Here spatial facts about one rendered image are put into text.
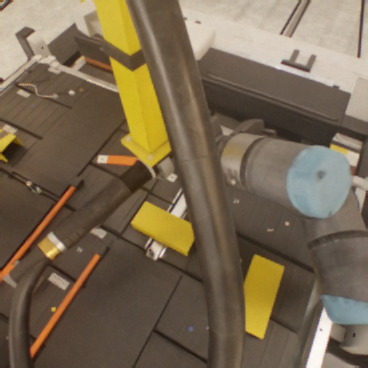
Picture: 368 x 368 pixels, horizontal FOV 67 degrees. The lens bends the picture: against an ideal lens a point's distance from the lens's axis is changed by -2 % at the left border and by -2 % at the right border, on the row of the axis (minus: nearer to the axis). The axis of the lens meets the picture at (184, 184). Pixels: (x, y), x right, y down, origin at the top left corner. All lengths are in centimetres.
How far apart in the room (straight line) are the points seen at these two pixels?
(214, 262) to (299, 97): 75
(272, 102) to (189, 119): 71
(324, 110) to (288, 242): 38
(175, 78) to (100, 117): 80
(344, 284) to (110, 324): 47
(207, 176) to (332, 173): 24
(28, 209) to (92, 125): 32
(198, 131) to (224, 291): 11
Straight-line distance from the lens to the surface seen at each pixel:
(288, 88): 92
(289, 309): 72
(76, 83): 112
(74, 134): 94
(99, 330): 70
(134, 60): 37
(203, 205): 18
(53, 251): 54
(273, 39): 160
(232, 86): 89
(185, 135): 17
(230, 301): 22
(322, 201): 38
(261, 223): 75
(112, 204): 54
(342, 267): 45
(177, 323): 68
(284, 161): 39
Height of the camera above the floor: 168
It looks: 60 degrees down
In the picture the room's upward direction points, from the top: 2 degrees counter-clockwise
